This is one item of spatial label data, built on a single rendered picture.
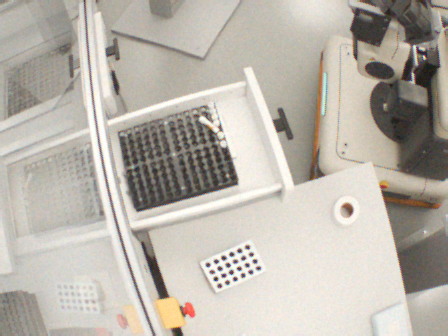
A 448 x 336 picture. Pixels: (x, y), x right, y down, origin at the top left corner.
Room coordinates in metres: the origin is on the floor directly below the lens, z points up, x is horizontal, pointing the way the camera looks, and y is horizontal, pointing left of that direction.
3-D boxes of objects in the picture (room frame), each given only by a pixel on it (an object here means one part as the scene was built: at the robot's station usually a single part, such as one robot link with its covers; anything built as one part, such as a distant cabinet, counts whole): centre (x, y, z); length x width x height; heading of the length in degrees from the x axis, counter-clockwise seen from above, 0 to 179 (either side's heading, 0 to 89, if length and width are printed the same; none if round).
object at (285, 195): (0.42, -0.09, 0.87); 0.29 x 0.02 x 0.11; 16
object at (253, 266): (0.14, -0.02, 0.78); 0.12 x 0.08 x 0.04; 116
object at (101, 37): (0.63, 0.30, 0.87); 0.29 x 0.02 x 0.11; 16
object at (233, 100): (0.36, 0.11, 0.86); 0.40 x 0.26 x 0.06; 106
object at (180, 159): (0.36, 0.10, 0.87); 0.22 x 0.18 x 0.06; 106
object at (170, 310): (0.01, 0.11, 0.88); 0.07 x 0.05 x 0.07; 16
